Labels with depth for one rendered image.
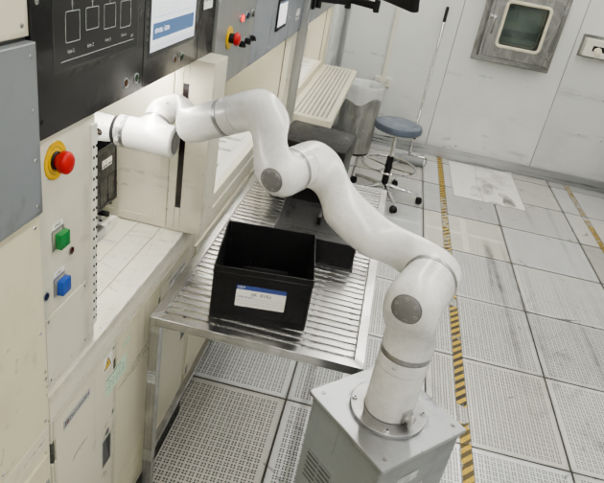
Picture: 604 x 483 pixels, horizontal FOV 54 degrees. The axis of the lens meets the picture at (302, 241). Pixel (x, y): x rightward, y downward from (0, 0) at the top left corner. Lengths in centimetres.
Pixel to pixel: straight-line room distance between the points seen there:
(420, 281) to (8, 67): 81
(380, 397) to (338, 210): 45
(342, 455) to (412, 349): 33
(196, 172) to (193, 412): 109
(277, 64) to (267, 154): 188
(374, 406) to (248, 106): 75
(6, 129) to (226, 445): 170
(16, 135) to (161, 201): 95
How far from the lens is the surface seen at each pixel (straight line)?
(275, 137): 130
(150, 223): 191
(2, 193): 96
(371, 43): 574
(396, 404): 144
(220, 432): 243
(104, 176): 176
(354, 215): 128
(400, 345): 134
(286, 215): 209
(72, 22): 107
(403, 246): 132
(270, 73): 315
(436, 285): 123
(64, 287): 119
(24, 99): 96
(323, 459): 158
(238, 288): 163
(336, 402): 151
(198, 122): 145
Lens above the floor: 177
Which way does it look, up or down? 28 degrees down
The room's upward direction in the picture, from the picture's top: 11 degrees clockwise
